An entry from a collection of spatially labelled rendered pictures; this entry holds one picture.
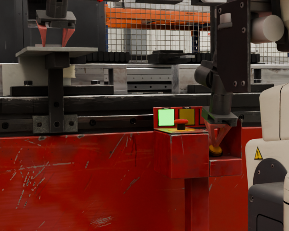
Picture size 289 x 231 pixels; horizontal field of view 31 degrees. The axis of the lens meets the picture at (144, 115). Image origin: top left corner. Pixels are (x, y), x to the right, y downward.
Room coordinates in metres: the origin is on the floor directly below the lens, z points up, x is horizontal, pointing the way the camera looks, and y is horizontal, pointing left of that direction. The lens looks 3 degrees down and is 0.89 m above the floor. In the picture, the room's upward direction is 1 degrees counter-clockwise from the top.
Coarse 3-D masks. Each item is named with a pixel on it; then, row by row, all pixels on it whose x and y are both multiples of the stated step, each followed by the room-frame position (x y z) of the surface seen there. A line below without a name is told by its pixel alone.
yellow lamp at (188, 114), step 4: (180, 112) 1.48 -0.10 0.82; (184, 112) 1.48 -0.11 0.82; (188, 112) 1.49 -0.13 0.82; (192, 112) 1.49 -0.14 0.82; (180, 116) 1.48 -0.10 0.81; (184, 116) 1.48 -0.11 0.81; (188, 116) 1.49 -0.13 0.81; (192, 116) 1.49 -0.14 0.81; (188, 120) 1.49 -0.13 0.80; (192, 120) 1.49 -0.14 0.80; (188, 124) 1.49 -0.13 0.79; (192, 124) 1.49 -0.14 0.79
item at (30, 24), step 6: (30, 0) 1.55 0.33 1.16; (36, 0) 1.56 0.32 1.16; (42, 0) 1.57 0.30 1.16; (30, 6) 1.55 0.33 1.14; (36, 6) 1.56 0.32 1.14; (42, 6) 1.57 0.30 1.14; (30, 12) 1.55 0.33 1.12; (30, 18) 1.55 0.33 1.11; (30, 24) 1.56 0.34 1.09; (36, 24) 1.57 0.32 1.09; (48, 24) 1.58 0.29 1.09
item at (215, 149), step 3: (210, 147) 1.42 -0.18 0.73; (213, 147) 1.42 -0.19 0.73; (216, 147) 1.42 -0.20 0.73; (219, 147) 1.42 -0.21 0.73; (210, 150) 1.41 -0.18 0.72; (213, 150) 1.41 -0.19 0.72; (216, 150) 1.41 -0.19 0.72; (219, 150) 1.41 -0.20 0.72; (210, 153) 1.41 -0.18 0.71; (213, 153) 1.40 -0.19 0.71; (216, 153) 1.40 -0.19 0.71; (219, 153) 1.41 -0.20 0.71
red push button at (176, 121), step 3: (174, 120) 1.39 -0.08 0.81; (177, 120) 1.38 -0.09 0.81; (180, 120) 1.38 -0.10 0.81; (183, 120) 1.38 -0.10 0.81; (186, 120) 1.38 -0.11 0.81; (174, 123) 1.39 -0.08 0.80; (177, 123) 1.38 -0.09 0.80; (180, 123) 1.37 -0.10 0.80; (183, 123) 1.38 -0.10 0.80; (186, 123) 1.38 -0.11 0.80; (177, 126) 1.39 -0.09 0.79; (180, 126) 1.38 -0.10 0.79; (183, 126) 1.38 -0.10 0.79; (177, 129) 1.39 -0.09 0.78; (180, 129) 1.38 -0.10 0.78; (183, 129) 1.38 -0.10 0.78
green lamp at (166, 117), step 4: (160, 112) 1.46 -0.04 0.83; (164, 112) 1.47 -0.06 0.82; (168, 112) 1.47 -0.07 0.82; (172, 112) 1.47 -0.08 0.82; (160, 116) 1.46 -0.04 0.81; (164, 116) 1.47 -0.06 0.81; (168, 116) 1.47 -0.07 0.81; (172, 116) 1.47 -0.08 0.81; (160, 120) 1.46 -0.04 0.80; (164, 120) 1.47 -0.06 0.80; (168, 120) 1.47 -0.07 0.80; (172, 120) 1.47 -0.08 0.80; (160, 124) 1.46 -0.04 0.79; (164, 124) 1.47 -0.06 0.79; (168, 124) 1.47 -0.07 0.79; (172, 124) 1.47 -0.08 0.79
